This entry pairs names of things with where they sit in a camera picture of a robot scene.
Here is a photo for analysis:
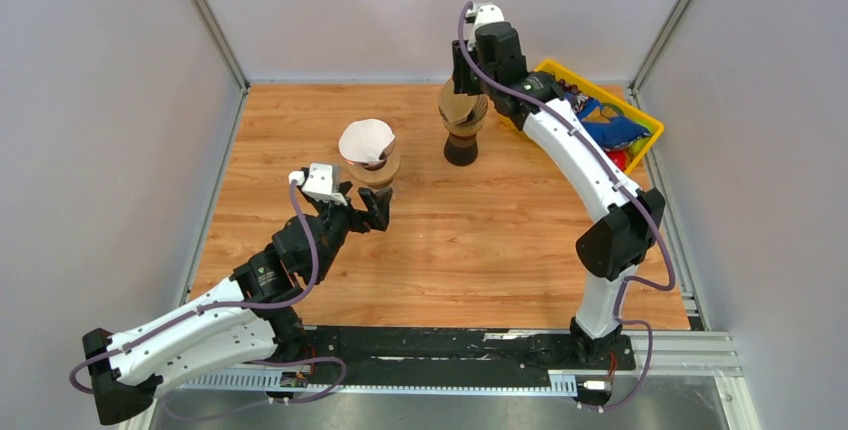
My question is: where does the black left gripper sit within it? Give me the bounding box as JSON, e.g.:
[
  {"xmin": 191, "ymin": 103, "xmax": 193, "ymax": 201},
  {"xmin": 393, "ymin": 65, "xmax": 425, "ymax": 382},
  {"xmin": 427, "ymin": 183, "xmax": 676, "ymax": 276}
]
[{"xmin": 310, "ymin": 181, "xmax": 393, "ymax": 283}]

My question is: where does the wooden ring dripper holder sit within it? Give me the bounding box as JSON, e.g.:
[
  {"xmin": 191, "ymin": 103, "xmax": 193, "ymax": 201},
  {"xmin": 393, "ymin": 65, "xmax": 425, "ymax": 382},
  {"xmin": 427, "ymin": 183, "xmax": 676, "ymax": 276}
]
[{"xmin": 347, "ymin": 153, "xmax": 401, "ymax": 189}]

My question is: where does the clear plastic cone dripper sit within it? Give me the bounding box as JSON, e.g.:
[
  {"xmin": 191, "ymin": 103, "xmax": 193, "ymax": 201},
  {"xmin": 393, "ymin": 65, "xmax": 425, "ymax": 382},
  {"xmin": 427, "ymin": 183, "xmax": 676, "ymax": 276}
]
[{"xmin": 339, "ymin": 139, "xmax": 396, "ymax": 171}]

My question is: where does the brown paper coffee filter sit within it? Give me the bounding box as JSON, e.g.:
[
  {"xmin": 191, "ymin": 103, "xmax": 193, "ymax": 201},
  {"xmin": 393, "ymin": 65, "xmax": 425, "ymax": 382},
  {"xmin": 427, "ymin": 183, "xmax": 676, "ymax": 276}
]
[{"xmin": 437, "ymin": 78, "xmax": 488, "ymax": 125}]

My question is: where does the white paper coffee filter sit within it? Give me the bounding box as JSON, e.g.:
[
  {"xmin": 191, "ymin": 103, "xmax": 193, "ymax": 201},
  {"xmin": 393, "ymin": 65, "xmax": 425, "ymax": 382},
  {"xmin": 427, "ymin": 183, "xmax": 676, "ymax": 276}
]
[{"xmin": 338, "ymin": 119, "xmax": 396, "ymax": 148}]

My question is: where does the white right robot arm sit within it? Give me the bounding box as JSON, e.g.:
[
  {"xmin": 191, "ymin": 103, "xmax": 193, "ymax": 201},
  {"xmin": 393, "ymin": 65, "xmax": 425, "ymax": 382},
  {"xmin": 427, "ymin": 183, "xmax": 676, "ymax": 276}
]
[{"xmin": 452, "ymin": 20, "xmax": 665, "ymax": 368}]

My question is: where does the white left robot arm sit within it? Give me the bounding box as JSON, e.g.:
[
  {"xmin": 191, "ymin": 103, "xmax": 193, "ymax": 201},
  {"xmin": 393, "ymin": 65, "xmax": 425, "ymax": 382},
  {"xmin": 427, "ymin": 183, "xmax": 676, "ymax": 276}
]
[{"xmin": 70, "ymin": 187, "xmax": 393, "ymax": 425}]

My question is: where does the yellow plastic bin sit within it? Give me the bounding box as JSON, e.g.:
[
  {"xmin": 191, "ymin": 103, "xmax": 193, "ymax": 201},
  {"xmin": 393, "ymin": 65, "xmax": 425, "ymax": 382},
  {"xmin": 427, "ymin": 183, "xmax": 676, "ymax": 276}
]
[{"xmin": 513, "ymin": 60, "xmax": 664, "ymax": 179}]

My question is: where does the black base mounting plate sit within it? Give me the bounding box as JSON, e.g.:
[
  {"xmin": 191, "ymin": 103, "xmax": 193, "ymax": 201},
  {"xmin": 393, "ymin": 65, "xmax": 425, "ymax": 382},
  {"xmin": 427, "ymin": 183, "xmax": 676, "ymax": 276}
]
[{"xmin": 268, "ymin": 326, "xmax": 636, "ymax": 388}]

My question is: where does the red apple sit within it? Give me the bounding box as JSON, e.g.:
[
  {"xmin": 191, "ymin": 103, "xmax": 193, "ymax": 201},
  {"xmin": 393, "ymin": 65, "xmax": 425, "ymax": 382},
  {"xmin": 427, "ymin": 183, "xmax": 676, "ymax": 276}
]
[{"xmin": 606, "ymin": 150, "xmax": 629, "ymax": 171}]

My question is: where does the green apple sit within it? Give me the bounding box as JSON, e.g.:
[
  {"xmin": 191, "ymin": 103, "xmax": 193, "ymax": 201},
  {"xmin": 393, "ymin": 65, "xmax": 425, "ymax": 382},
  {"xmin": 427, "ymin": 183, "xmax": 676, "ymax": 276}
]
[{"xmin": 628, "ymin": 121, "xmax": 653, "ymax": 158}]

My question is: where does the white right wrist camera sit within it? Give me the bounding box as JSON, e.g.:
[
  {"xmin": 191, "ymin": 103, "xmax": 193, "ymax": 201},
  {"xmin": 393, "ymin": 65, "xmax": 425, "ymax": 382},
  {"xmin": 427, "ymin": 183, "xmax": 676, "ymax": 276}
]
[{"xmin": 464, "ymin": 2, "xmax": 505, "ymax": 31}]

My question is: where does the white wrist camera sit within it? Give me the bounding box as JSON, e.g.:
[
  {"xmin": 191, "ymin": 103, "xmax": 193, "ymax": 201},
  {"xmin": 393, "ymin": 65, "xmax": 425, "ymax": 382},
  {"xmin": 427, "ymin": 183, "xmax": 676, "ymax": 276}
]
[
  {"xmin": 464, "ymin": 2, "xmax": 505, "ymax": 31},
  {"xmin": 288, "ymin": 163, "xmax": 348, "ymax": 206}
]

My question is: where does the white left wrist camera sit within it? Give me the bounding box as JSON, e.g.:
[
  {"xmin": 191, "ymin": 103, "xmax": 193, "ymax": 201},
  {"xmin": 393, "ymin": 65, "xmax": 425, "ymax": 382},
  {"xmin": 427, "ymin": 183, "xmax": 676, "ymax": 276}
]
[{"xmin": 288, "ymin": 163, "xmax": 348, "ymax": 206}]

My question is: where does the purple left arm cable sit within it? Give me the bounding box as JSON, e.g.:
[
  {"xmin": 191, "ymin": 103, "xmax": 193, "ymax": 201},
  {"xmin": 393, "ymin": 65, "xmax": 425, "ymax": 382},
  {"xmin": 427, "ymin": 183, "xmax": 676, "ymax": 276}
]
[{"xmin": 68, "ymin": 179, "xmax": 349, "ymax": 408}]

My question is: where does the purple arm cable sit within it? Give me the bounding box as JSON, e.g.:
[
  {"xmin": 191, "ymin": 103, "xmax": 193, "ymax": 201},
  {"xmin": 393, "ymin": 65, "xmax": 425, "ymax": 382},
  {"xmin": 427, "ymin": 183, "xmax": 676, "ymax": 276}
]
[
  {"xmin": 457, "ymin": 0, "xmax": 677, "ymax": 412},
  {"xmin": 68, "ymin": 179, "xmax": 349, "ymax": 408}
]

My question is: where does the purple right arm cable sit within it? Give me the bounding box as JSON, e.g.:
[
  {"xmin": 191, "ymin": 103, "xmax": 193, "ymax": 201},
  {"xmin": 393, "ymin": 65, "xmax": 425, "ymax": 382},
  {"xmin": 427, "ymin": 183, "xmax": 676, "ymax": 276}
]
[{"xmin": 457, "ymin": 0, "xmax": 677, "ymax": 412}]

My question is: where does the aluminium frame rail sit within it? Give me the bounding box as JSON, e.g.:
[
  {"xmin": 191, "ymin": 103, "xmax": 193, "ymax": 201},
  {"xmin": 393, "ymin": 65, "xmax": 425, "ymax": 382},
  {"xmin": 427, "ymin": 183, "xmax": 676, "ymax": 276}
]
[{"xmin": 119, "ymin": 320, "xmax": 763, "ymax": 430}]

